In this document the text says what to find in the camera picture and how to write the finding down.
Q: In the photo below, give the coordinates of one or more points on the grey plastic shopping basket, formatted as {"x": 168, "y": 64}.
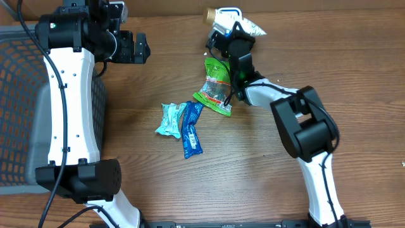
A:
{"x": 19, "y": 111}

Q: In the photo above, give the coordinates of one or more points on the white barcode scanner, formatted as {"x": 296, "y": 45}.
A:
{"x": 230, "y": 11}

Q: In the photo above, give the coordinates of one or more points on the blue snack packet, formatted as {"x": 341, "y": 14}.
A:
{"x": 191, "y": 142}

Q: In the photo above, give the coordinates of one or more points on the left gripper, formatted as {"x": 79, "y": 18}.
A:
{"x": 128, "y": 55}

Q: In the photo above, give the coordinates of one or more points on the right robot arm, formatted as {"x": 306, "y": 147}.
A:
{"x": 307, "y": 131}

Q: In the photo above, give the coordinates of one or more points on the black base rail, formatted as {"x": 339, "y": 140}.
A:
{"x": 348, "y": 223}

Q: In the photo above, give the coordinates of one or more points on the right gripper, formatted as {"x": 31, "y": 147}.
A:
{"x": 239, "y": 30}

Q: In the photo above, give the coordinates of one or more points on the white cosmetic tube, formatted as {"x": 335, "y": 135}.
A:
{"x": 224, "y": 23}

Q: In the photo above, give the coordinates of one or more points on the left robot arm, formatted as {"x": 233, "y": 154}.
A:
{"x": 73, "y": 39}

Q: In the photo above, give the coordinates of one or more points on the teal snack packet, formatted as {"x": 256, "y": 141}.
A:
{"x": 170, "y": 120}

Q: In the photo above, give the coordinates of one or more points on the green snack bag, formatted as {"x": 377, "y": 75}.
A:
{"x": 216, "y": 87}

